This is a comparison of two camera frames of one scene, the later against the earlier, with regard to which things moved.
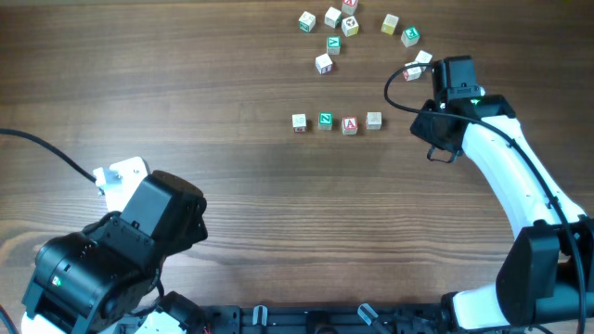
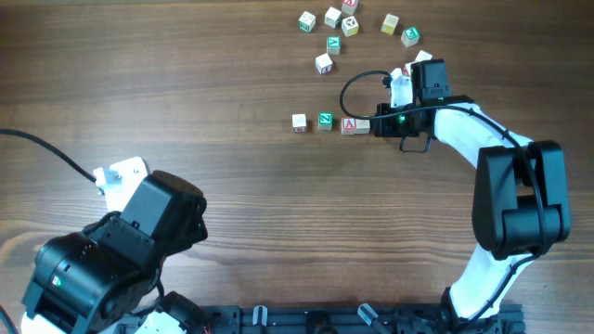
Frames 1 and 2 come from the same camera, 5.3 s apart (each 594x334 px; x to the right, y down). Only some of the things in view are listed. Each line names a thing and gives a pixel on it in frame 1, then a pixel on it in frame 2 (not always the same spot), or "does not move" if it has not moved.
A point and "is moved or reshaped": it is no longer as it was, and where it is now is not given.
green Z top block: [325, 121] does not move
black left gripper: [195, 233] does not move
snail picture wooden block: [373, 121] is moved or reshaped
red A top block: [349, 125] does not move
